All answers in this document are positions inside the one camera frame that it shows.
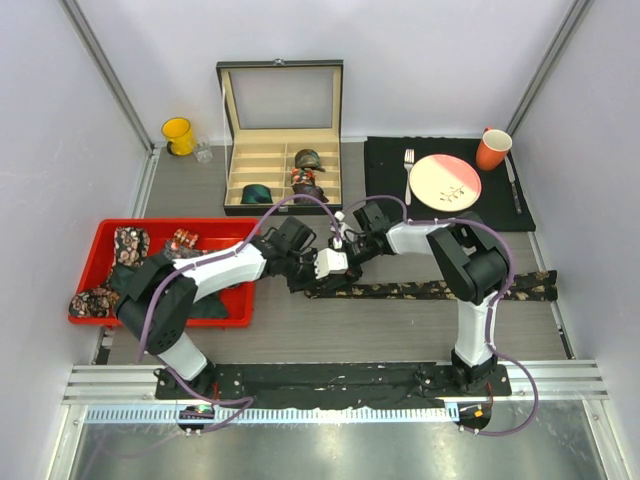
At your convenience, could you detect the black gold leaf tie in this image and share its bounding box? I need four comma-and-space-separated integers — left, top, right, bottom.
304, 270, 558, 302

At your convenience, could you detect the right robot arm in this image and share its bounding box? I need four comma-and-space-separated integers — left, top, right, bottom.
343, 201, 514, 395

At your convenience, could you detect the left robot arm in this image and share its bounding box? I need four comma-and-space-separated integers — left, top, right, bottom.
115, 217, 328, 399

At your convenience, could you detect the rolled dark maroon tie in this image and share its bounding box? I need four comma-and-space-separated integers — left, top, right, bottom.
292, 184, 329, 203

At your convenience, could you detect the rolled orange floral tie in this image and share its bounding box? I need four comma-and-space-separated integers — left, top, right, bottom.
290, 168, 316, 186

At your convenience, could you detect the dark green leaf tie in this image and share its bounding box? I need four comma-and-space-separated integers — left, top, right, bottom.
106, 263, 229, 319

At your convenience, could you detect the rolled green blue tie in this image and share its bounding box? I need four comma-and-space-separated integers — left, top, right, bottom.
241, 184, 273, 205

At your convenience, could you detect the red plastic bin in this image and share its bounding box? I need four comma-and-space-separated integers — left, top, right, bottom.
76, 217, 258, 328

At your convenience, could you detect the black placemat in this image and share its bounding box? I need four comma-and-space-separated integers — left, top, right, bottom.
364, 137, 536, 232

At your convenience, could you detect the silver fork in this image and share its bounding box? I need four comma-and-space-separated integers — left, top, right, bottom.
403, 149, 415, 206

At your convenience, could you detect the pink cream plate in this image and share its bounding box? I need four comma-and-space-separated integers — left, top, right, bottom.
410, 154, 482, 212

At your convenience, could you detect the orange striped rolled tie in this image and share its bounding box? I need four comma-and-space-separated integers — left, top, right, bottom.
172, 229, 199, 249

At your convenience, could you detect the black tie storage box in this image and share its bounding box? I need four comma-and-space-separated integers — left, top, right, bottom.
216, 59, 344, 216

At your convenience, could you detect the clear glass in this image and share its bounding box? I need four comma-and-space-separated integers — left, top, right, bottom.
193, 134, 213, 164

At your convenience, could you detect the silver knife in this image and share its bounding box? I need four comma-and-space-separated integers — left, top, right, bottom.
504, 156, 523, 215

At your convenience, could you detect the orange mug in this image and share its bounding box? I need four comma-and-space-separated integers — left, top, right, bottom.
476, 127, 513, 171

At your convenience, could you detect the yellow mug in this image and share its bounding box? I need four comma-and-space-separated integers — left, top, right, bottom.
161, 117, 197, 156

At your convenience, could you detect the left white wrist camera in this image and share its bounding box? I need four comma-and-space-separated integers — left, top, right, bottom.
314, 248, 349, 279

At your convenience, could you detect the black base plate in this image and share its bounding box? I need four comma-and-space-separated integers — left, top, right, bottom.
154, 362, 512, 410

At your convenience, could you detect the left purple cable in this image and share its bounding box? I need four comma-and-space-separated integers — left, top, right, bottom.
84, 193, 346, 459

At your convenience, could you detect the purple cable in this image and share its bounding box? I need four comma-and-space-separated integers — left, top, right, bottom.
84, 193, 346, 459
342, 194, 540, 439

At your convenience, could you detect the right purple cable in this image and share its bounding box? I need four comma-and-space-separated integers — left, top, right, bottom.
342, 194, 540, 439

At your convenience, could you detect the aluminium front rail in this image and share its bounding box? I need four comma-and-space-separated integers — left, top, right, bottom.
63, 360, 608, 431

